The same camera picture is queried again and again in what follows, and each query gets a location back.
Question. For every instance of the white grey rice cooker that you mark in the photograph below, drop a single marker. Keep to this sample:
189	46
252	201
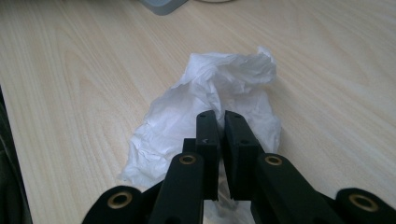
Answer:
163	6

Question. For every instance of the white tissue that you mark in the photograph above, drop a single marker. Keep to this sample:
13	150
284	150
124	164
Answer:
202	93

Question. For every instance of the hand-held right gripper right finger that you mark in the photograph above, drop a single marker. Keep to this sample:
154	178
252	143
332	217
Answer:
243	155

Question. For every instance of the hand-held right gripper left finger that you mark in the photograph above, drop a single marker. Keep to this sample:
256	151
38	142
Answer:
205	146

